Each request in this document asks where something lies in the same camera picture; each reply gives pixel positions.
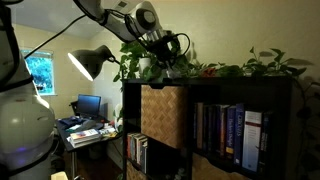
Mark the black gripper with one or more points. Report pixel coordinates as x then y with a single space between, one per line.
168 48

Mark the woven bamboo drawer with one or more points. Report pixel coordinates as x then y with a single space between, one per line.
163 115

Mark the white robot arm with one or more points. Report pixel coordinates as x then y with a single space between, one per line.
23 120

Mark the black cube shelf cabinet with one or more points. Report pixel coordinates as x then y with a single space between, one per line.
206 90

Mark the white plant pot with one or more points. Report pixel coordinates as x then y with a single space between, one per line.
145 65

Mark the tan spine book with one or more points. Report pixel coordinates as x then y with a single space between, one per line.
199 126

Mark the black spine book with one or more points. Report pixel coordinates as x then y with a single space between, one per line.
205 128
214 130

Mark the grey desk lamp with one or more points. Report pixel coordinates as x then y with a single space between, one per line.
90 60

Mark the ceiling air vent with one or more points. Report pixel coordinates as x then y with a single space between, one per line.
120 4

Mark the dark book orange lettering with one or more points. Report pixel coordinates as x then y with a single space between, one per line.
223 131

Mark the green pothos plant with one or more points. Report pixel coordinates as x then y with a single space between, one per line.
256 68

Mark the blue grey spine book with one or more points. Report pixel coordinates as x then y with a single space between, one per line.
132 146

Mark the white spine book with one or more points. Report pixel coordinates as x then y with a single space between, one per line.
139 150

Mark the red spine book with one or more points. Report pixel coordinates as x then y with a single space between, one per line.
128 145

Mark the glossy magazine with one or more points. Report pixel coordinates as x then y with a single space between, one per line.
108 131

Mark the blue book yellow band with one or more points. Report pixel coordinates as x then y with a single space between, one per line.
230 133

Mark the computer monitor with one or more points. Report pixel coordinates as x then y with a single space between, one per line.
88 105

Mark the blue circuits textbook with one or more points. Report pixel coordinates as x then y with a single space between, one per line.
239 133

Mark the grey keyboard device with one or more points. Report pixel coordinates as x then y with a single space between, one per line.
85 125

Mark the colourful cover book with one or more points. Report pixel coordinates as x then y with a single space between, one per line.
84 134

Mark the white book maroon band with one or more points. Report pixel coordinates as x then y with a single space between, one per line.
251 143

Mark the small woven bamboo bin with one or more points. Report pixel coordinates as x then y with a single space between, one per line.
135 173

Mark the pale thick book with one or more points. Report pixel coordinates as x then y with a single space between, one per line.
87 142

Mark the blue cloth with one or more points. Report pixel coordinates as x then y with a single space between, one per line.
68 121

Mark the dark blue spine book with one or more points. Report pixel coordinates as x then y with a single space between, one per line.
265 143

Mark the window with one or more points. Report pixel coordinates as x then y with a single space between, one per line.
43 76

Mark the dark desk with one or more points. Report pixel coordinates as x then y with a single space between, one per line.
65 142

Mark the pale cardboard box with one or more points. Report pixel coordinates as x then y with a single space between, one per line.
59 176

